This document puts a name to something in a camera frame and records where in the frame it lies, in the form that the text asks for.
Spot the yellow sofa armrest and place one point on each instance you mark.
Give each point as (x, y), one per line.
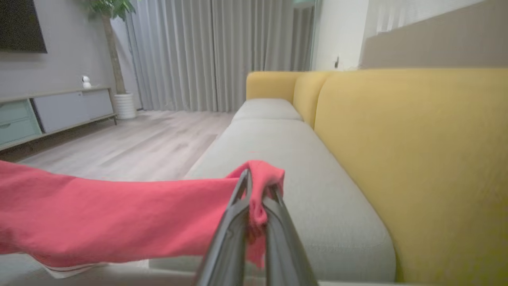
(270, 85)

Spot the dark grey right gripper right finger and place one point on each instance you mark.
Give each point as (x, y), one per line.
(283, 250)

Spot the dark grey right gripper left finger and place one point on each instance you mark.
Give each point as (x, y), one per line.
(230, 246)

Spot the white ribbed plant pot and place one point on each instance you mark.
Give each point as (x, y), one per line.
(125, 106)

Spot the wide yellow sofa back cushion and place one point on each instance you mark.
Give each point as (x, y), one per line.
(428, 174)

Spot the grey pleated curtain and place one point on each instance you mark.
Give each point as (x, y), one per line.
(198, 51)

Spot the short grey sofa seat cushion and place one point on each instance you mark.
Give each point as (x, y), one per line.
(266, 109)

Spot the red jersey with white sleeves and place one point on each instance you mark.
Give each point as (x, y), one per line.
(119, 218)

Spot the small white security camera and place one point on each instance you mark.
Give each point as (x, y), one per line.
(86, 82)

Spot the indoor tree plant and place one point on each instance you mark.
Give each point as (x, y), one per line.
(113, 47)

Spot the long grey sofa seat cushion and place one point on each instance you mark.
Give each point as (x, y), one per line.
(301, 190)

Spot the black wall television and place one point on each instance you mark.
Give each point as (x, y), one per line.
(20, 24)

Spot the narrow yellow sofa back cushion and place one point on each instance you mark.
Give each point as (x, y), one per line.
(307, 97)

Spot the grey low tv cabinet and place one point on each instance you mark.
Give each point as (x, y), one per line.
(59, 113)

